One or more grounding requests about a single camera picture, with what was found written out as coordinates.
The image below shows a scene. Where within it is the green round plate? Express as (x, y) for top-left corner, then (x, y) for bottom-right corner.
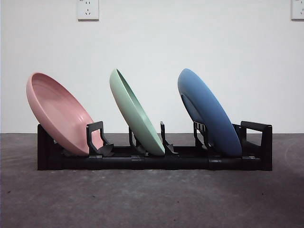
(109, 68), (166, 157)

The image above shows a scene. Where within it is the blue round plate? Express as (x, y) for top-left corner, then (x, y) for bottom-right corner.
(177, 68), (242, 158)

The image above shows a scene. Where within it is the white wall socket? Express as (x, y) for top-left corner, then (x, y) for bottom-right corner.
(291, 0), (304, 21)
(77, 0), (100, 21)

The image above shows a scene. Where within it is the black plastic dish rack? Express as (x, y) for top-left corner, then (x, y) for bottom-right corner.
(37, 120), (273, 171)

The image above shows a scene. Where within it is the pink round plate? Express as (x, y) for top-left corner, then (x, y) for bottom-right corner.
(26, 72), (106, 157)

